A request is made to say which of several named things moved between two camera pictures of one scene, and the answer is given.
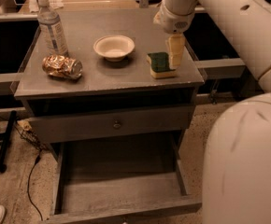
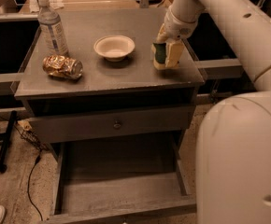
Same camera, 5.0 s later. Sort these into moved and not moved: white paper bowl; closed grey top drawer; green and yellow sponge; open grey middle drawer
Moved: green and yellow sponge
Not moved: open grey middle drawer; closed grey top drawer; white paper bowl
